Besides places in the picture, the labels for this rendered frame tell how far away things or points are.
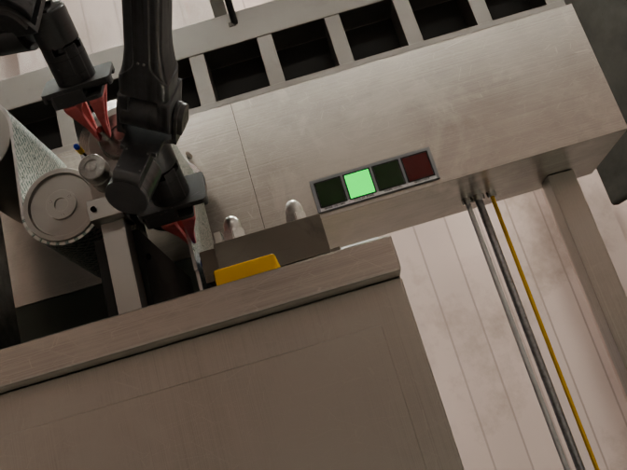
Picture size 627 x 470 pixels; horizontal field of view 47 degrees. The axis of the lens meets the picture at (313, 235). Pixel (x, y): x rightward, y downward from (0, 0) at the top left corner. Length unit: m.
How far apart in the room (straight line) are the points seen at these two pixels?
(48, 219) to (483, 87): 0.88
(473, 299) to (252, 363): 3.54
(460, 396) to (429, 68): 2.82
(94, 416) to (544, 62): 1.14
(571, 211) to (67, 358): 1.15
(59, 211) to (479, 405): 3.28
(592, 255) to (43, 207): 1.09
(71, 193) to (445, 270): 3.29
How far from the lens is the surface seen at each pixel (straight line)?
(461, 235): 4.37
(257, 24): 1.63
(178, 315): 0.77
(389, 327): 0.77
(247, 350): 0.78
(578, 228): 1.64
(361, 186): 1.43
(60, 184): 1.20
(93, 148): 1.19
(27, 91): 1.71
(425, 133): 1.49
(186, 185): 1.05
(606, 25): 3.49
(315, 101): 1.52
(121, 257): 1.07
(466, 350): 4.19
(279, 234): 1.04
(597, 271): 1.62
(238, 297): 0.76
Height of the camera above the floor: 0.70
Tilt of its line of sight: 17 degrees up
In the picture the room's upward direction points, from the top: 16 degrees counter-clockwise
